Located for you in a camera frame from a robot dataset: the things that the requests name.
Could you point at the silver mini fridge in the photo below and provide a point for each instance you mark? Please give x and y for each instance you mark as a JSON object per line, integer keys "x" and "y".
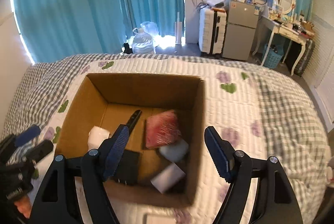
{"x": 241, "y": 23}

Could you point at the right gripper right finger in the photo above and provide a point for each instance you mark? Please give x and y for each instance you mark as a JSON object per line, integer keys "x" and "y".
{"x": 275, "y": 200}

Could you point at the left hand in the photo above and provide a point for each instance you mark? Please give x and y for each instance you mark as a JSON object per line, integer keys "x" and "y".
{"x": 24, "y": 206}

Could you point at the teal laundry basket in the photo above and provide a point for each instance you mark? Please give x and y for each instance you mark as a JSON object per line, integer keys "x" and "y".
{"x": 274, "y": 56}

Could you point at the white suitcase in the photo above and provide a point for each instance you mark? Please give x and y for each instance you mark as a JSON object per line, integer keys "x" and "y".
{"x": 212, "y": 23}

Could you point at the brown cardboard box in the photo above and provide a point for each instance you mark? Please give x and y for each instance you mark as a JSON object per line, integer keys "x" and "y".
{"x": 109, "y": 99}

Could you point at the white rectangular box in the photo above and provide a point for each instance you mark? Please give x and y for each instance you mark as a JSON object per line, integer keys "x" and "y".
{"x": 171, "y": 175}

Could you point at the red patterned box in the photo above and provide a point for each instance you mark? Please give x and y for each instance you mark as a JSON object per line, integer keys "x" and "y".
{"x": 162, "y": 130}

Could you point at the clear water jug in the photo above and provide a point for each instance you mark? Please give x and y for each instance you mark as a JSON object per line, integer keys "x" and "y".
{"x": 142, "y": 42}

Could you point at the blue grey cap bottle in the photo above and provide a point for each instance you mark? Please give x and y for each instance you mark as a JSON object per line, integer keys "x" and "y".
{"x": 174, "y": 152}

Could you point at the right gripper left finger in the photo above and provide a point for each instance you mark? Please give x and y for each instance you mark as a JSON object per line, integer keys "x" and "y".
{"x": 57, "y": 200}

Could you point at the floral quilted bedspread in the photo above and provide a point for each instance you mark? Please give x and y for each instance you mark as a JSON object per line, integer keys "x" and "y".
{"x": 258, "y": 110}

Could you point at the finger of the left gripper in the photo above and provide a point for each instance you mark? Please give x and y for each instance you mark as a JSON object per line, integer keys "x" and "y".
{"x": 39, "y": 152}
{"x": 27, "y": 135}

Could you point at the white plastic nebulizer device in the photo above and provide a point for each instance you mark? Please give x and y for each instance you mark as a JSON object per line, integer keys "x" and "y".
{"x": 96, "y": 136}

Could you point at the white wardrobe doors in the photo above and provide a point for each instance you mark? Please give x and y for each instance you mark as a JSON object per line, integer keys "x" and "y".
{"x": 319, "y": 72}

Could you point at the long black bar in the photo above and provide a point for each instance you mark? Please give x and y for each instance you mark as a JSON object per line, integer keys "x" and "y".
{"x": 131, "y": 123}

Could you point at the black power adapter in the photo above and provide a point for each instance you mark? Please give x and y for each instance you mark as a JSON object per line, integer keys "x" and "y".
{"x": 128, "y": 168}

